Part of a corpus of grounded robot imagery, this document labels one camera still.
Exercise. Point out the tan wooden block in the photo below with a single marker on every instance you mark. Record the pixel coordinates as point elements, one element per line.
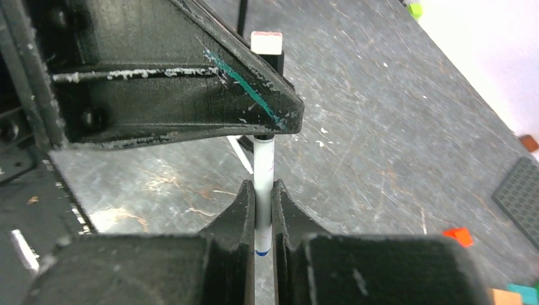
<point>504,297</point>

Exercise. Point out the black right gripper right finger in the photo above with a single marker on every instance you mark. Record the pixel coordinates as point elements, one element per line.
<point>314,266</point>

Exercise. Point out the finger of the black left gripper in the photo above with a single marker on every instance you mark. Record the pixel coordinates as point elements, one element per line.
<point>122,74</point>

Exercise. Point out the brown block at wall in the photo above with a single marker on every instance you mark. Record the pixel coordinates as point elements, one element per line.
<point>529,143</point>

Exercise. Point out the grey lego baseplate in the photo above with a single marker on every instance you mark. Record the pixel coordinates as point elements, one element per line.
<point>517,196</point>

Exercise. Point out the lime green block left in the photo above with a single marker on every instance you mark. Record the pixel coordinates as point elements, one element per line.
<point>415,10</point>

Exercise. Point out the white pen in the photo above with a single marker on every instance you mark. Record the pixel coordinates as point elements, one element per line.
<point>264,159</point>

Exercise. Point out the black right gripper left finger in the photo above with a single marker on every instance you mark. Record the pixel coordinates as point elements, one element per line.
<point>213,266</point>

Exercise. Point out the small red cube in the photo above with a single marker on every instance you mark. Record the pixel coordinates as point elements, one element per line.
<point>461,235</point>

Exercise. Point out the teal brick lower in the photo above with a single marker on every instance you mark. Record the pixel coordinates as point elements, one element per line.
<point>528,294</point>

